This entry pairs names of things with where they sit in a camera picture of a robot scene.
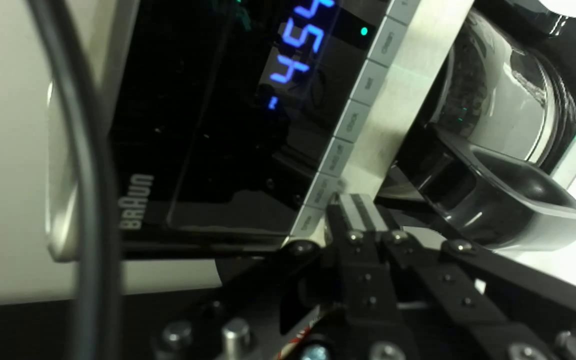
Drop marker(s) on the Braun black silver coffeemaker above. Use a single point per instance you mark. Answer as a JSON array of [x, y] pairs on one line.
[[237, 122]]

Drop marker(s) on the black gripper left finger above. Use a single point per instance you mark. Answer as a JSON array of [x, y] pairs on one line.
[[374, 327]]

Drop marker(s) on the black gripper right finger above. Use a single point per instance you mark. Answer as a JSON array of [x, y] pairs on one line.
[[506, 308]]

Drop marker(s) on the glass coffee carafe black handle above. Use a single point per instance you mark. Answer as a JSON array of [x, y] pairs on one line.
[[483, 141]]

